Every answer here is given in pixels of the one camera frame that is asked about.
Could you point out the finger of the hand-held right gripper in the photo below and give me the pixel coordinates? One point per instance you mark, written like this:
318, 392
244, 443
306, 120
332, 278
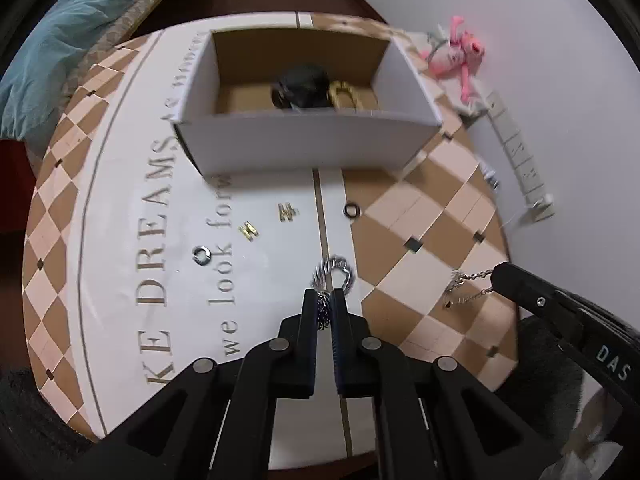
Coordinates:
520, 286

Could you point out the white power strip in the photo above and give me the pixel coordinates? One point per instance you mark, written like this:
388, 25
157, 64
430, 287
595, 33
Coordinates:
515, 145

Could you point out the pink plush toy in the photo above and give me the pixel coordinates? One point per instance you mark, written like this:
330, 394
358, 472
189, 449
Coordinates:
457, 57

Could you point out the grey furry rug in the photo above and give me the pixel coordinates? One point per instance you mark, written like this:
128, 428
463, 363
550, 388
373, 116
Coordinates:
547, 360

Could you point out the white plug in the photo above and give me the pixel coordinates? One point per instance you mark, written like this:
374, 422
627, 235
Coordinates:
539, 211

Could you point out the beige patterned mattress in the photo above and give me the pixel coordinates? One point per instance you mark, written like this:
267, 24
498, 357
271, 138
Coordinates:
117, 22

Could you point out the white cardboard box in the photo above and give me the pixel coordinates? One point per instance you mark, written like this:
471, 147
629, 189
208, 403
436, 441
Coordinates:
310, 142

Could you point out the black round case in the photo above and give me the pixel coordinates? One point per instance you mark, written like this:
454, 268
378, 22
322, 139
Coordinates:
301, 87

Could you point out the dark rug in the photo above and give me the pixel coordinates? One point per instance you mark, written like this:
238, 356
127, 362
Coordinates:
35, 425

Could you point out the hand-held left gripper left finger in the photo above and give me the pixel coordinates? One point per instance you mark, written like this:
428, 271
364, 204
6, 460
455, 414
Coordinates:
310, 320

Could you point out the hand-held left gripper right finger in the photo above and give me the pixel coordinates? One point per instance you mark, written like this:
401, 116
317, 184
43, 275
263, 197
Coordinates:
338, 320

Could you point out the blue blanket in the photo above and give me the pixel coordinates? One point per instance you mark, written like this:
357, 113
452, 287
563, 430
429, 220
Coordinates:
60, 45

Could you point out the gold earring pair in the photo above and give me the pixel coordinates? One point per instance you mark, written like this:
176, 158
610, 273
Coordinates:
287, 211

